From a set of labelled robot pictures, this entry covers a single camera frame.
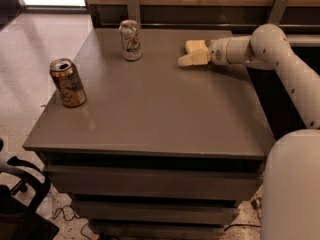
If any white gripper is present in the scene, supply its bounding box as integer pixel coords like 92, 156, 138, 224
178, 38, 230, 67

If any yellow sponge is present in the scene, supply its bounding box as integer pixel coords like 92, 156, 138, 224
185, 40, 207, 54

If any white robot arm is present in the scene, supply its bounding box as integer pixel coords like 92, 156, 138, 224
178, 24, 320, 240

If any white 7up can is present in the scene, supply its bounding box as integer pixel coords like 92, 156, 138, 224
119, 20, 142, 61

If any orange soda can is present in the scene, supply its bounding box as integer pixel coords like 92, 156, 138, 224
49, 58, 86, 108

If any grey drawer cabinet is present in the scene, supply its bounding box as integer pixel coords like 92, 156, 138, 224
25, 29, 274, 240

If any black office chair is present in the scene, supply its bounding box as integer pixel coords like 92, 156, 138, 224
0, 152, 59, 240

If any left metal bracket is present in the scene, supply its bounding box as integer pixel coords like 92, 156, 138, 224
126, 0, 141, 26

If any metal bracket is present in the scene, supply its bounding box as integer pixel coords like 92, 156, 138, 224
126, 0, 141, 26
266, 0, 289, 25

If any right metal bracket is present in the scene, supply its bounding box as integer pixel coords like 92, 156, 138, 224
266, 0, 289, 25

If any black power cable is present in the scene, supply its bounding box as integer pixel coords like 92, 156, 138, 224
224, 223, 262, 232

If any black floor cable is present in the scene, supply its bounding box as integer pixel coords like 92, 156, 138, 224
52, 204, 98, 240

